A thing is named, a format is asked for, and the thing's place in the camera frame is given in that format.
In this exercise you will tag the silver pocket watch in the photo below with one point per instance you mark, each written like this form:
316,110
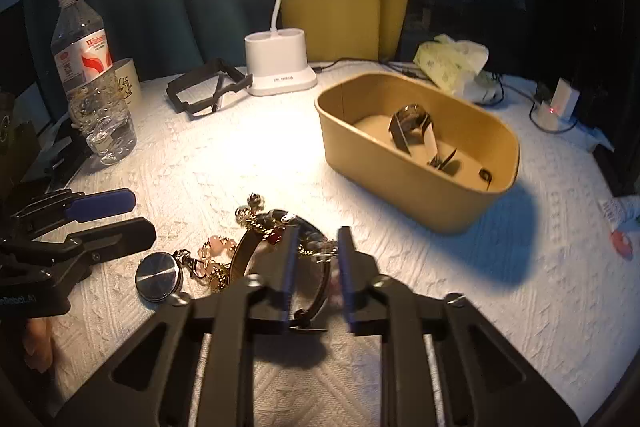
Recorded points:
157,278

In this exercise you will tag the silver wristwatch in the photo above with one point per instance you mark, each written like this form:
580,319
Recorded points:
412,122

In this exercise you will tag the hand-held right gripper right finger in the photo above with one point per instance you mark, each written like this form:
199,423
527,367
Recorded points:
346,277

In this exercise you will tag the white desk lamp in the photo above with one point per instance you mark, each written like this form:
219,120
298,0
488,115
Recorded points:
280,67

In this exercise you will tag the white mug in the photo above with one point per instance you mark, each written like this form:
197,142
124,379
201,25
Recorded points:
127,82

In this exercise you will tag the white red-printed packet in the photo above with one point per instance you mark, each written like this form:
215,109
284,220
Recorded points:
617,227

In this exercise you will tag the person's left hand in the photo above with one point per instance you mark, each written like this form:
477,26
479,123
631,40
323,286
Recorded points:
41,344

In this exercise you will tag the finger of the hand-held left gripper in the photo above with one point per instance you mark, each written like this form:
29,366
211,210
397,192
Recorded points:
102,202
117,237

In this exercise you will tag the clear plastic water bottle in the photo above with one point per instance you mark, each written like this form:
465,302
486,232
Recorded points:
82,52

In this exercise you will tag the brown paper container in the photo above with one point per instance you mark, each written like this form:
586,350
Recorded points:
400,202

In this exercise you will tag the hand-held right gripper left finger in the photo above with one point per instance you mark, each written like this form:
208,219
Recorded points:
288,272

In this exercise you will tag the white charger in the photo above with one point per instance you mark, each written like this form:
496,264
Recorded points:
562,99

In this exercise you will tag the dark hair clip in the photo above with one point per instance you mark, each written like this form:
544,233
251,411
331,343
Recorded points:
445,162

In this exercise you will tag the black plastic frame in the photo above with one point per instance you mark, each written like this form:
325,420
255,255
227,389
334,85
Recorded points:
192,84

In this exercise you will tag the green tissue packet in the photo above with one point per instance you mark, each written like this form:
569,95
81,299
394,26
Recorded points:
447,59

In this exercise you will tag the black clip tool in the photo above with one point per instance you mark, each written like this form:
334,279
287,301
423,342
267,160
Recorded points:
65,152

